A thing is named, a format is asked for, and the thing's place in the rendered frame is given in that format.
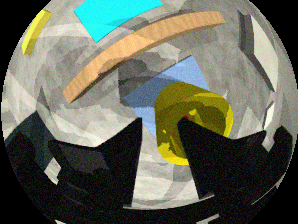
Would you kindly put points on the cream flat rectangular block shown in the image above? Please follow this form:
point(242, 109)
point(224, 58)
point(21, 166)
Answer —
point(259, 50)

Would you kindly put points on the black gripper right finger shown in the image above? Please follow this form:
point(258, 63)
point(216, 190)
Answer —
point(211, 156)

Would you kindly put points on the tan wooden bar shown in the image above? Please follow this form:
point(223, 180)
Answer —
point(136, 43)

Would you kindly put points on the yellow cup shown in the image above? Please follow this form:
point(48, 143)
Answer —
point(201, 106)

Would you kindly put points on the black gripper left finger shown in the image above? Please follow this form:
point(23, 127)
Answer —
point(115, 161)

